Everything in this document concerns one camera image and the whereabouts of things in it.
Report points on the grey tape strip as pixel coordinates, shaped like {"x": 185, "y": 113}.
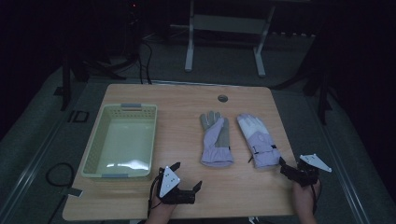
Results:
{"x": 74, "y": 192}

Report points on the pale green plastic basket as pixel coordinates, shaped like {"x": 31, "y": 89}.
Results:
{"x": 124, "y": 143}

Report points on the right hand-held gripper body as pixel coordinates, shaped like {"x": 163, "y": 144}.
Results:
{"x": 303, "y": 172}

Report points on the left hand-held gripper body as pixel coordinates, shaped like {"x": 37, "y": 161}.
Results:
{"x": 169, "y": 183}

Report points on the white metal stand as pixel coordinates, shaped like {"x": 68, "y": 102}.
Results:
{"x": 225, "y": 24}

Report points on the person's right hand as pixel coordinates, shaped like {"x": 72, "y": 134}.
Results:
{"x": 303, "y": 196}

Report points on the round grey table grommet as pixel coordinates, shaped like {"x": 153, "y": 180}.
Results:
{"x": 222, "y": 98}

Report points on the lilac glove with grey palm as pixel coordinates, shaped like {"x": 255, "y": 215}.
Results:
{"x": 214, "y": 152}

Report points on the dark equipment with red light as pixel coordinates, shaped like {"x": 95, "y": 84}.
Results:
{"x": 134, "y": 18}

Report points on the lilac glove with white back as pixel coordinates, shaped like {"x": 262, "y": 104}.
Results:
{"x": 259, "y": 140}

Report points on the person's left hand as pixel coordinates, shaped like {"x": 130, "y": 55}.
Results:
{"x": 160, "y": 208}

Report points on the black metal stand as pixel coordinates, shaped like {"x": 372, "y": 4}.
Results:
{"x": 323, "y": 99}
{"x": 66, "y": 84}

